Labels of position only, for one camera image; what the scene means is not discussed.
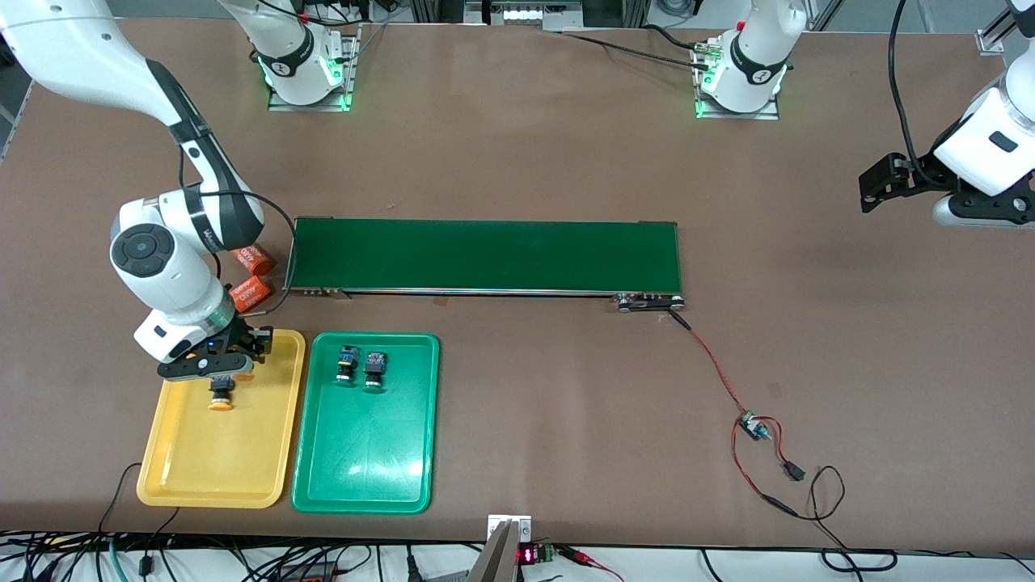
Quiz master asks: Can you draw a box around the orange cylindrical battery cell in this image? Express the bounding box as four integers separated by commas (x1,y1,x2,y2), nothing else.
226,275,272,314
231,244,277,276

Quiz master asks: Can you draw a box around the yellow plastic tray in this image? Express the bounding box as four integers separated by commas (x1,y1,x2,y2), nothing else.
136,327,306,510

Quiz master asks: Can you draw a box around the aluminium corner profile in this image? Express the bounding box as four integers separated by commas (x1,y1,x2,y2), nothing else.
974,8,1016,56

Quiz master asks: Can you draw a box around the green plastic tray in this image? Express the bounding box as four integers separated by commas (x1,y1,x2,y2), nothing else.
291,331,441,515

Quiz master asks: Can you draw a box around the green conveyor belt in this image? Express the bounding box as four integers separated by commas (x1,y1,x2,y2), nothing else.
283,217,686,313

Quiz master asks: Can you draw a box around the small metal mounting plate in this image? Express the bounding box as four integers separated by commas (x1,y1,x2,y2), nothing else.
488,514,533,544

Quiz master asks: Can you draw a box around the red clip lead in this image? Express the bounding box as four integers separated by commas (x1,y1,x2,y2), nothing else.
556,546,625,582

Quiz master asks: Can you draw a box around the grey box with white sockets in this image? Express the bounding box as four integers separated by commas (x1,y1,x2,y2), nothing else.
484,0,585,27

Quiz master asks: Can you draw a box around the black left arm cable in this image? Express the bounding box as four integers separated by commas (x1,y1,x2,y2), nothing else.
887,0,943,190

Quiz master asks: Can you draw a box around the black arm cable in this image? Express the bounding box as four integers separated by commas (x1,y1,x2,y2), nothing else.
178,145,298,318
887,0,943,190

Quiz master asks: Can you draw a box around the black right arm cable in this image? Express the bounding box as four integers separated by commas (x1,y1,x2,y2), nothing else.
178,145,298,318

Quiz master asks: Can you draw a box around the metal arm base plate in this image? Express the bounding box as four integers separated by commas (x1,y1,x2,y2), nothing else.
693,39,782,121
267,23,362,113

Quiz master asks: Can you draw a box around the black cable with plug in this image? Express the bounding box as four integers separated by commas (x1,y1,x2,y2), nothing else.
137,507,181,578

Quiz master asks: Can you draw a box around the red black conveyor wire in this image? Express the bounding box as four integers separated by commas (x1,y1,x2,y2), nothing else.
665,310,753,421

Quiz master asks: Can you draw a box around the black base cable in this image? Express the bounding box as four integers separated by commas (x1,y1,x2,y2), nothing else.
560,29,716,74

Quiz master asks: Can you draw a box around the red wire with black plug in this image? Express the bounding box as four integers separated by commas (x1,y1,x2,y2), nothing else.
732,415,808,519

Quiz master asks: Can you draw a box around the thin black looped cable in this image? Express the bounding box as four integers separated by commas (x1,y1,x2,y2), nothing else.
796,465,900,573

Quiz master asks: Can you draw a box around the grey metal post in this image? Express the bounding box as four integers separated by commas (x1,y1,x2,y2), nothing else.
466,521,523,582

